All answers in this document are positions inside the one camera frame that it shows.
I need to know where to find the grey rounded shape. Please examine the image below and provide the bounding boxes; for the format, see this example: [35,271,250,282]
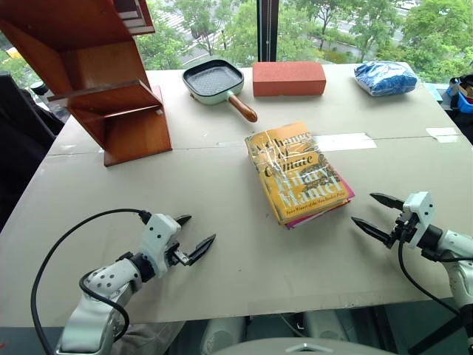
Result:
[200,317,246,353]

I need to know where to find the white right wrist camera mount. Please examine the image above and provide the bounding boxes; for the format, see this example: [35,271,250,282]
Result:
[401,191,438,250]

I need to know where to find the black window mullion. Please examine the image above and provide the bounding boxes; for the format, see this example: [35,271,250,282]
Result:
[256,0,279,63]

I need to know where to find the blue and white plastic bag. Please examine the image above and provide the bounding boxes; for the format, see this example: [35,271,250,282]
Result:
[353,61,419,98]

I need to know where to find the wide white tape strip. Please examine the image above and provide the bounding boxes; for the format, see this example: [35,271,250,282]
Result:
[313,132,378,152]

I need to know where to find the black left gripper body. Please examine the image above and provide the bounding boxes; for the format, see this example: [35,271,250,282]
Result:
[164,239,193,268]

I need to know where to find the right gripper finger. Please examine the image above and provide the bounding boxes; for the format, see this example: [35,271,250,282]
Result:
[370,192,406,212]
[350,216,393,248]

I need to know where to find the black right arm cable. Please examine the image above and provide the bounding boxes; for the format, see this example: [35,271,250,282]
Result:
[397,236,467,317]

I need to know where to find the yellow hardcover book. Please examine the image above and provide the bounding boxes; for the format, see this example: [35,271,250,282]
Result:
[244,121,350,225]

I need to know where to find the small white tape strip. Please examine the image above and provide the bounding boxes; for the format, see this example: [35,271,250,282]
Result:
[425,126,462,144]

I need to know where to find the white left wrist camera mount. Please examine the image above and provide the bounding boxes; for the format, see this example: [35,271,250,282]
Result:
[141,213,183,279]

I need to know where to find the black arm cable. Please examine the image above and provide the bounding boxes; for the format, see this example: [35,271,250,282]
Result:
[397,236,467,317]
[30,208,153,355]

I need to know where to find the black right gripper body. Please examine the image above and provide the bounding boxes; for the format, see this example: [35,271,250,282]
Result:
[387,207,421,249]

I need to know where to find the wooden shelf unit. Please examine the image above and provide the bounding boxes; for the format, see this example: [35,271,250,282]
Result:
[0,0,174,168]

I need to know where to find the mint green square grill pan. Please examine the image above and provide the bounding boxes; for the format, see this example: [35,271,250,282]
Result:
[181,59,259,124]

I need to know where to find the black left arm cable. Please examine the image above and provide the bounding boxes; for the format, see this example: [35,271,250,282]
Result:
[30,208,153,355]

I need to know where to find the grey robot torso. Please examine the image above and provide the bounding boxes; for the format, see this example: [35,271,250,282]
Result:
[212,337,375,355]

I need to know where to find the black diagonal strut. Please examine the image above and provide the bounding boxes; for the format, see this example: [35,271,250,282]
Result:
[406,305,473,355]

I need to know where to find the pink book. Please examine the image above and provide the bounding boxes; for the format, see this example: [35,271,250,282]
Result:
[283,177,355,231]

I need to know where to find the red brick block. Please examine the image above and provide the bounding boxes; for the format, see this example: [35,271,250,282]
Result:
[252,61,327,98]

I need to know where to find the blue storage bin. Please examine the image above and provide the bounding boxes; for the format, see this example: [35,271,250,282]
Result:
[444,73,473,112]

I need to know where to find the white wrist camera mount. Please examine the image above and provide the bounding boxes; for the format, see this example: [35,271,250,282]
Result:
[401,191,438,250]
[141,213,183,279]

